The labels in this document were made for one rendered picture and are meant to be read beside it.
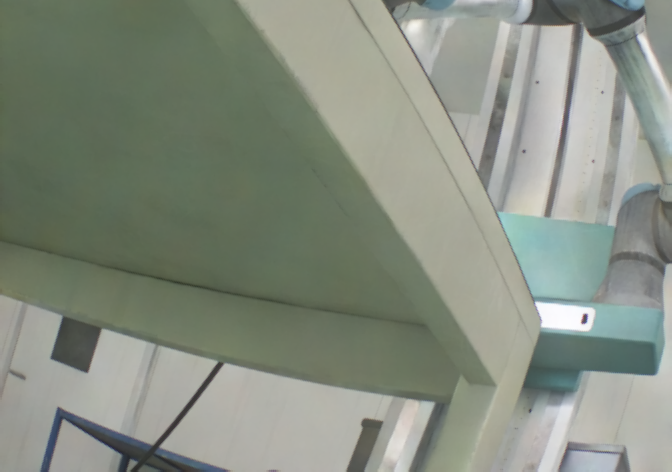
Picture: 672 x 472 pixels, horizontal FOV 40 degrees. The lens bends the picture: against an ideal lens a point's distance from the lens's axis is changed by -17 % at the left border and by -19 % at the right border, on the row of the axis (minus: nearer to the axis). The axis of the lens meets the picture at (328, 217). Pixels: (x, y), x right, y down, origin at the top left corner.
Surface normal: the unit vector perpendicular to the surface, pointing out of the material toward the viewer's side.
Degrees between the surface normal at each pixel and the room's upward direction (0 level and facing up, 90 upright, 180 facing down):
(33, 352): 90
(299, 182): 180
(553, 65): 90
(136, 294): 90
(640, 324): 90
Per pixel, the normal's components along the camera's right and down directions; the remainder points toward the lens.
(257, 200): -0.31, 0.87
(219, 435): -0.36, -0.47
